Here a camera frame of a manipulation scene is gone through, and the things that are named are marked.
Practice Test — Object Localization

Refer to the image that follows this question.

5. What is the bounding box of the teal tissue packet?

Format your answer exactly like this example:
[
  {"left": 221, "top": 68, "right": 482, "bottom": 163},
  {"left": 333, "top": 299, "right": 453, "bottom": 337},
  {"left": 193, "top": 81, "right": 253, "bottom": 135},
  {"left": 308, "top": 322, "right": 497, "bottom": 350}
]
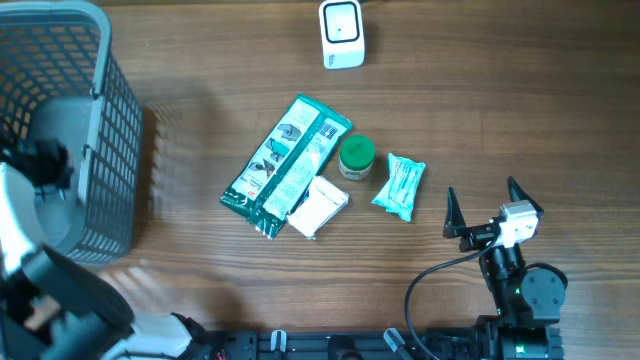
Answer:
[{"left": 372, "top": 153, "right": 426, "bottom": 222}]

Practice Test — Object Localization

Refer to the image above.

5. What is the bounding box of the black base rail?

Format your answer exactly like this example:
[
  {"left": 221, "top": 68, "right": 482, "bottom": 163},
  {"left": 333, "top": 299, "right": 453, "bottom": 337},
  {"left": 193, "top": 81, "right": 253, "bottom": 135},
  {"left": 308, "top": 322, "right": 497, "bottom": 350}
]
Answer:
[{"left": 211, "top": 324, "right": 565, "bottom": 360}]

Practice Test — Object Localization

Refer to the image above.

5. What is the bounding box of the green gloves packet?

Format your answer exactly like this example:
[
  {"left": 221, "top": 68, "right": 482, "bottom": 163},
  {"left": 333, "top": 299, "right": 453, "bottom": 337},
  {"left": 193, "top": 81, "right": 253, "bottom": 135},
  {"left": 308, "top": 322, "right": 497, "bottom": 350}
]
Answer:
[{"left": 220, "top": 94, "right": 352, "bottom": 239}]

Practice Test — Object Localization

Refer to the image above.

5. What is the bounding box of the green lid jar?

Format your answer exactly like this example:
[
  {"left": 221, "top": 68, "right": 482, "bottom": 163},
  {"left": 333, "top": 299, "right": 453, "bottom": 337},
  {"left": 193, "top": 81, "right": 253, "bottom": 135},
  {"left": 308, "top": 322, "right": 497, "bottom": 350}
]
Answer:
[{"left": 339, "top": 135, "right": 376, "bottom": 181}]

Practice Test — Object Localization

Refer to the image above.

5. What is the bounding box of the white paper packet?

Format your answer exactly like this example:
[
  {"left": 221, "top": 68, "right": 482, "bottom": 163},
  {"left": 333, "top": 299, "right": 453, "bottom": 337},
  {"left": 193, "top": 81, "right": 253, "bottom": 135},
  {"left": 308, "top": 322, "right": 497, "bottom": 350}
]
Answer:
[{"left": 286, "top": 176, "right": 349, "bottom": 240}]

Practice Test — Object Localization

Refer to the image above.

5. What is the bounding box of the black right camera cable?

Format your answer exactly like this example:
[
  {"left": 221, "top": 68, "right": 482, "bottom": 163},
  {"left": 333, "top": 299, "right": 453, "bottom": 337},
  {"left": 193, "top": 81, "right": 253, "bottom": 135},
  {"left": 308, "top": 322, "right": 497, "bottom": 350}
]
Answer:
[{"left": 403, "top": 234, "right": 501, "bottom": 360}]

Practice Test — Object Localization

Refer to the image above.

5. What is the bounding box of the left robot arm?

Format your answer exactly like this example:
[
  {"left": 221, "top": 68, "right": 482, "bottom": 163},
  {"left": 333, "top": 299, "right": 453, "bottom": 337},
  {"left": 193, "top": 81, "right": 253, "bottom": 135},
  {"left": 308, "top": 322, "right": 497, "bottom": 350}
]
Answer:
[{"left": 1, "top": 139, "right": 215, "bottom": 359}]

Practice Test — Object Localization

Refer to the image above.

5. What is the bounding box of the grey plastic shopping basket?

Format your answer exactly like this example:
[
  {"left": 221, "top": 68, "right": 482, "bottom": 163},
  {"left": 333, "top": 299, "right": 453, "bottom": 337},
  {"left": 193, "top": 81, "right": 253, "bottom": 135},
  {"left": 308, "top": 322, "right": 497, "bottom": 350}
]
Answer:
[{"left": 1, "top": 1, "right": 144, "bottom": 266}]

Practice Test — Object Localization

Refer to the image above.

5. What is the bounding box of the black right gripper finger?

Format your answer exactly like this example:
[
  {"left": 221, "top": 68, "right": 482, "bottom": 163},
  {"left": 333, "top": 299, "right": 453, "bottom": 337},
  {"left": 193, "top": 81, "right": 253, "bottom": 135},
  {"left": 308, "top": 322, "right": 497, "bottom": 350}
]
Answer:
[
  {"left": 443, "top": 187, "right": 466, "bottom": 238},
  {"left": 507, "top": 176, "right": 544, "bottom": 216}
]

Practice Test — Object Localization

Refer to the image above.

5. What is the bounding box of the white barcode scanner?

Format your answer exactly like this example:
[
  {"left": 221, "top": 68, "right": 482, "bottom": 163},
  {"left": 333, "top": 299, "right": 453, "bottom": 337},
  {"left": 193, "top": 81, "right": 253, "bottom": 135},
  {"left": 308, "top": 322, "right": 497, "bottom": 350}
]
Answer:
[{"left": 318, "top": 0, "right": 366, "bottom": 70}]

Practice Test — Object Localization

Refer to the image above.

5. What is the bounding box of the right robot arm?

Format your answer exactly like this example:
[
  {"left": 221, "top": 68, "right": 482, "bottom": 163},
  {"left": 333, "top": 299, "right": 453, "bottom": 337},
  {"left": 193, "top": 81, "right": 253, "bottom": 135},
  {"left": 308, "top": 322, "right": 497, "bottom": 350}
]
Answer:
[{"left": 443, "top": 177, "right": 568, "bottom": 360}]

